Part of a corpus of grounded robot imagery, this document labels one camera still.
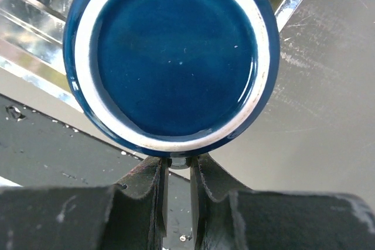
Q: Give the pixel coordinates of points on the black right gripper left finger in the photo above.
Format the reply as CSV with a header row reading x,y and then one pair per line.
x,y
129,214

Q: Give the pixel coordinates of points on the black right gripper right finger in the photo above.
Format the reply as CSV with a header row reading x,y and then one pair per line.
x,y
229,215

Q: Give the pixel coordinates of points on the dark blue enamel mug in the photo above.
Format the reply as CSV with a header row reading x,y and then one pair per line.
x,y
171,78

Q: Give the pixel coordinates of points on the silver metal tray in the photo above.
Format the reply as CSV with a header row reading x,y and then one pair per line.
x,y
31,41

